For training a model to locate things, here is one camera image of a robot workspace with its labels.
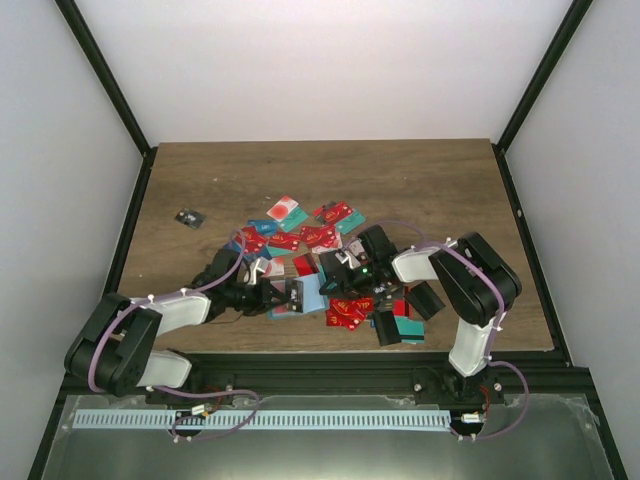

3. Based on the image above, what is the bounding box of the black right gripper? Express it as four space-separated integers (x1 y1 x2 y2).
319 260 381 302

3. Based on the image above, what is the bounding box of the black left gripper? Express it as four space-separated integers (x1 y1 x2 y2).
226 278 290 317

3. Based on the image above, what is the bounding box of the blue leather card holder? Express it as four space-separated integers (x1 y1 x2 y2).
267 273 329 320

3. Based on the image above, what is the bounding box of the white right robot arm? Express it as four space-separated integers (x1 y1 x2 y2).
319 225 522 403

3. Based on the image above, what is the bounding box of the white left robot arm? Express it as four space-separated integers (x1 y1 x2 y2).
64 249 303 404

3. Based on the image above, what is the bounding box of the teal VIP card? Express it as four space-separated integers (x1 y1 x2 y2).
336 210 366 234

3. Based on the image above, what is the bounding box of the white red circle card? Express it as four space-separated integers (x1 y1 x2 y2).
264 257 285 277

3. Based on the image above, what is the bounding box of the glossy red card back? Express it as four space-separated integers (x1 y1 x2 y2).
293 253 320 277

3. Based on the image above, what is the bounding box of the red vip card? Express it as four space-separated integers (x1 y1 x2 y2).
325 297 374 331
313 201 353 225

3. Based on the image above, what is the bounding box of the red VIP card centre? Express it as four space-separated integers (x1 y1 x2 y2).
325 297 374 331

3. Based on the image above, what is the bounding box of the teal card with stripe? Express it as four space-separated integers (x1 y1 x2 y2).
395 317 425 344

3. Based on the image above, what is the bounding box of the small black card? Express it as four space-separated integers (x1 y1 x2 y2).
174 208 206 229

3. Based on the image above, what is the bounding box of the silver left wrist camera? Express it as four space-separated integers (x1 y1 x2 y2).
247 257 270 285

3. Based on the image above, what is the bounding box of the light blue slotted rail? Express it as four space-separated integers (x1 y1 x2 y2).
72 409 451 432

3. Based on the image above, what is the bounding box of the black aluminium frame rail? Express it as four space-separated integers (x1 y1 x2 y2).
182 351 594 396

